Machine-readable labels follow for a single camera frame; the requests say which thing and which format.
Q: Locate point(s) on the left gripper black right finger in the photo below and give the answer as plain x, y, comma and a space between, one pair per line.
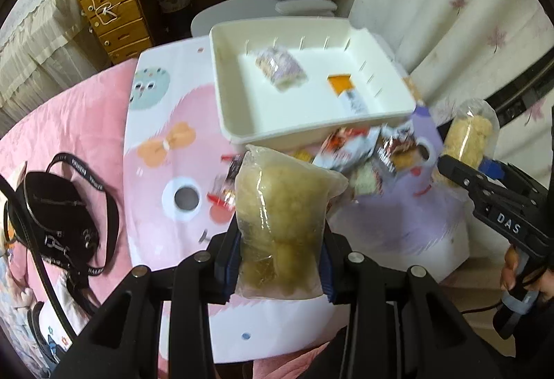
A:
351, 278

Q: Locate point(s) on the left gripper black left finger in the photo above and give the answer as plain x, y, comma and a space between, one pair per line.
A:
204, 278

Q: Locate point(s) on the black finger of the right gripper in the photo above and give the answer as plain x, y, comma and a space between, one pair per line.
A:
465, 175

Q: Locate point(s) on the clear bag of rice crackers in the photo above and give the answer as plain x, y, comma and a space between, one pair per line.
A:
473, 133

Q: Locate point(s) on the red sausage stick packet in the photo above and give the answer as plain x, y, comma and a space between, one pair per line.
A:
223, 192

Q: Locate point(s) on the clear bag of yellow snacks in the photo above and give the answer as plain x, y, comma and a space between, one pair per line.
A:
281, 210

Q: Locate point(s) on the red white snack packet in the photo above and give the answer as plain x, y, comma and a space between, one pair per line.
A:
346, 148

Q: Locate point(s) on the dark red snack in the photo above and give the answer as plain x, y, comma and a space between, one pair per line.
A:
349, 97

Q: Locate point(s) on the purple snack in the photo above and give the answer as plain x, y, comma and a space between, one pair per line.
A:
280, 68

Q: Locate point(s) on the black shoulder bag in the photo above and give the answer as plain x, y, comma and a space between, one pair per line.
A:
66, 233

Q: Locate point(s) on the right hand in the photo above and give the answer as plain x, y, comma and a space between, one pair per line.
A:
544, 285

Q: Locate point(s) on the cartoon monster tablecloth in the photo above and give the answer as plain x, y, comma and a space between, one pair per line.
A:
174, 158

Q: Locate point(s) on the floral white curtain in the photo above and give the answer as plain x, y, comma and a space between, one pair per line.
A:
455, 50

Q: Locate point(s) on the pink bed blanket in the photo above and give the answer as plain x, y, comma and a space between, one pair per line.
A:
87, 120

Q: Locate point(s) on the white plastic storage bin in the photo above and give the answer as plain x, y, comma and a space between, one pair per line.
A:
253, 112

